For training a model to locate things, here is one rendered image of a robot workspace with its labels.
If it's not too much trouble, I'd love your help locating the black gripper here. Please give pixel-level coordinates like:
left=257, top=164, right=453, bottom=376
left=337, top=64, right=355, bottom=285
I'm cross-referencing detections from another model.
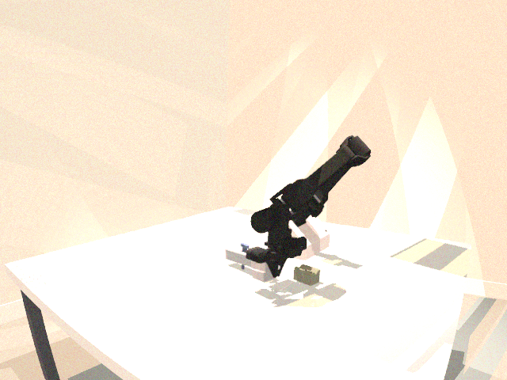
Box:
left=246, top=225, right=292, bottom=278

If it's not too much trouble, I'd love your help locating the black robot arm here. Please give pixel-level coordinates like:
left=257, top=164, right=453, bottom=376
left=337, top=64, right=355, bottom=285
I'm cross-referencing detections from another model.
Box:
left=250, top=135, right=371, bottom=258

